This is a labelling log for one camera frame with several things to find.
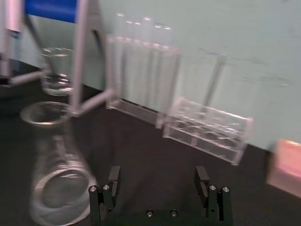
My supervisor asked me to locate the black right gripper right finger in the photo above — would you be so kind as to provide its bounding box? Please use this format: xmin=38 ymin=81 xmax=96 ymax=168
xmin=194 ymin=165 xmax=234 ymax=222

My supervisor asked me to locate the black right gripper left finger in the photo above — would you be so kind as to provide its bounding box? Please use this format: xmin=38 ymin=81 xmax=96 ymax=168
xmin=88 ymin=165 xmax=121 ymax=226

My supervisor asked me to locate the clear glass conical flask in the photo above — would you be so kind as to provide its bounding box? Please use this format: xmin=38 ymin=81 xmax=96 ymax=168
xmin=20 ymin=101 xmax=99 ymax=223

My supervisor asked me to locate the black table cloth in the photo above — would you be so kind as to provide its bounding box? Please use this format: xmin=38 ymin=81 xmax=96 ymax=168
xmin=0 ymin=77 xmax=301 ymax=226

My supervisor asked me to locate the low clear test tube rack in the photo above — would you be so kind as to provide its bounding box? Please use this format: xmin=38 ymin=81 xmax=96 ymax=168
xmin=161 ymin=96 xmax=254 ymax=166

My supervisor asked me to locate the pale pink box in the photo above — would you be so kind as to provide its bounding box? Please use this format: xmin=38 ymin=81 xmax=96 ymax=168
xmin=265 ymin=138 xmax=301 ymax=199

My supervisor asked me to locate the tall clear test tube rack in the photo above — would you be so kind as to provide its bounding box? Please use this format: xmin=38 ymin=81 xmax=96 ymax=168
xmin=105 ymin=34 xmax=182 ymax=129

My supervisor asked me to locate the clear glass test tube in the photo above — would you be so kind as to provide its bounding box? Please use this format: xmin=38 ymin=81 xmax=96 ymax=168
xmin=203 ymin=52 xmax=228 ymax=113
xmin=142 ymin=16 xmax=153 ymax=110
xmin=133 ymin=22 xmax=143 ymax=108
xmin=124 ymin=20 xmax=134 ymax=105
xmin=113 ymin=13 xmax=125 ymax=104

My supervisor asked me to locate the clear glass beaker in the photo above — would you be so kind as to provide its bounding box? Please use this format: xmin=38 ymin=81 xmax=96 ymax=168
xmin=40 ymin=47 xmax=76 ymax=97

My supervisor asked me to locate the blue panel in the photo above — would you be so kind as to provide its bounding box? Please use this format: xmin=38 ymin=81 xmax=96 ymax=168
xmin=24 ymin=0 xmax=82 ymax=24

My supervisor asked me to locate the silver metal device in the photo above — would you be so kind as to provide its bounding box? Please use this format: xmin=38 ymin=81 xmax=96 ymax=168
xmin=0 ymin=0 xmax=27 ymax=82

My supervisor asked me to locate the grey metal stand frame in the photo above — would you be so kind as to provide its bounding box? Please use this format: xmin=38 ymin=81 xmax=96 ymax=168
xmin=8 ymin=0 xmax=116 ymax=118

